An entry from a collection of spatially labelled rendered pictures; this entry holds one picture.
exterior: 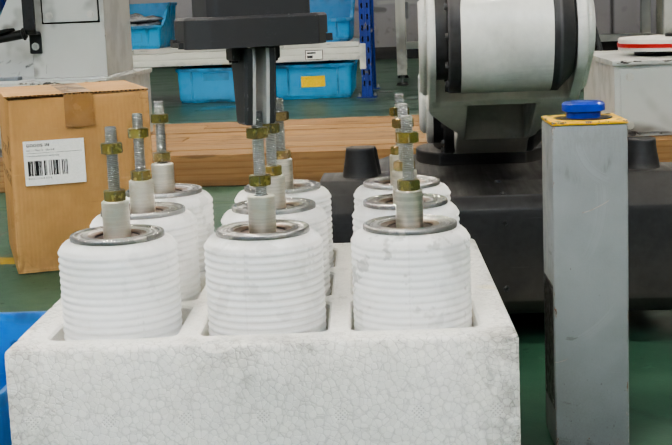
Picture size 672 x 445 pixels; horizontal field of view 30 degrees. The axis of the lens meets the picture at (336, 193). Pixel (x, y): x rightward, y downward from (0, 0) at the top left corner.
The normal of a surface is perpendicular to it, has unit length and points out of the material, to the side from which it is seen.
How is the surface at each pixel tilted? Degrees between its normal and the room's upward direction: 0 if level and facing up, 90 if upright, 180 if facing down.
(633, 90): 90
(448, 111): 151
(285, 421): 90
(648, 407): 0
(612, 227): 90
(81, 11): 90
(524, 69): 125
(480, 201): 46
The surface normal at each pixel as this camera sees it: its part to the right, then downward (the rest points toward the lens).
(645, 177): -0.07, -0.59
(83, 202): 0.29, 0.11
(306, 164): -0.06, 0.15
